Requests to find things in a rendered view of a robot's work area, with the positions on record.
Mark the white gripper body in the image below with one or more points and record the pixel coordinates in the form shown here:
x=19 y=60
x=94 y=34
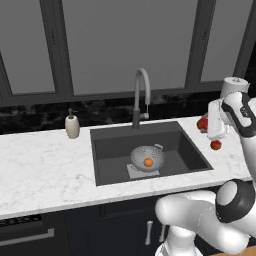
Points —
x=216 y=123

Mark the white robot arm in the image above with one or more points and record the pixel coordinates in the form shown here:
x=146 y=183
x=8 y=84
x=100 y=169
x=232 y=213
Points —
x=186 y=213

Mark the red apple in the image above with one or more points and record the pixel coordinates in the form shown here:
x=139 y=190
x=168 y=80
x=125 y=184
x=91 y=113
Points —
x=216 y=145
x=202 y=124

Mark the grey metal colander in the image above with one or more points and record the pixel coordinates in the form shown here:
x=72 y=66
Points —
x=146 y=154

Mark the orange tangerine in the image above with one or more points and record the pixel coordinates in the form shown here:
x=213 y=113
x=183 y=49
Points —
x=148 y=162

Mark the grey curved faucet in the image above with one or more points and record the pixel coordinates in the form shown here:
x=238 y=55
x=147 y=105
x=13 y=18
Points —
x=137 y=100

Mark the pale square sink drain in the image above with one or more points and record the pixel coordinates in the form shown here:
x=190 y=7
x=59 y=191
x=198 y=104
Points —
x=133 y=172

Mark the dark grey sink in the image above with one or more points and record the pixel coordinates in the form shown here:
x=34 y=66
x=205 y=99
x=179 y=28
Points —
x=113 y=150

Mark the dark framed window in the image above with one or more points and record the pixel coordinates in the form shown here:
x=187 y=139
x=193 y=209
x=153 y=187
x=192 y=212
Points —
x=126 y=46

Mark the white soap dispenser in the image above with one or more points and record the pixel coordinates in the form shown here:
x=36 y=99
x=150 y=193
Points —
x=72 y=126

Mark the dark cupboard door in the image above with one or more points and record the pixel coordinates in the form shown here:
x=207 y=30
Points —
x=110 y=233

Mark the black dishwasher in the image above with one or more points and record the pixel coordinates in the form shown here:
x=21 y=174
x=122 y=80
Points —
x=26 y=240

